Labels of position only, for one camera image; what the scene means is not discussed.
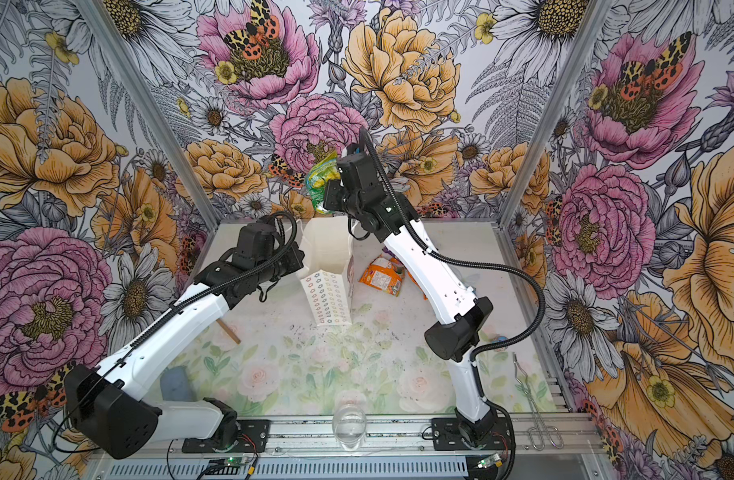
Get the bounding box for green snack packet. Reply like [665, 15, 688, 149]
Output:
[305, 152, 341, 215]

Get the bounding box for white paper bag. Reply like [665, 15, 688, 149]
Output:
[297, 216, 354, 327]

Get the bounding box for orange snack packet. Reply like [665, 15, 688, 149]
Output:
[359, 254, 405, 297]

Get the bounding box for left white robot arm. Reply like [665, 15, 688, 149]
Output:
[64, 211, 304, 459]

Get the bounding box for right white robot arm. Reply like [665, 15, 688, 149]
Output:
[324, 146, 497, 448]

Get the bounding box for wooden block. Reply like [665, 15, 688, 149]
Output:
[217, 319, 241, 345]

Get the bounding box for small blue pink toy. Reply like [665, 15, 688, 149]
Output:
[493, 336, 509, 351]

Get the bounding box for clear plastic cup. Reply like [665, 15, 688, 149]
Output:
[332, 403, 367, 451]

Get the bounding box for metal tongs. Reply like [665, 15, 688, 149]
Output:
[513, 354, 565, 451]

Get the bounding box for left black cable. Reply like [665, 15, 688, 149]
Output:
[126, 211, 300, 355]

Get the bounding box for right black corrugated cable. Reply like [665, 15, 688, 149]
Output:
[358, 127, 546, 361]

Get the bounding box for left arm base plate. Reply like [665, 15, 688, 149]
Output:
[181, 419, 271, 454]

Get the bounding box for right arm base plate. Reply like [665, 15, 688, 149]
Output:
[430, 417, 514, 451]

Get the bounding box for aluminium front rail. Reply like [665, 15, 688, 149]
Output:
[87, 413, 602, 461]

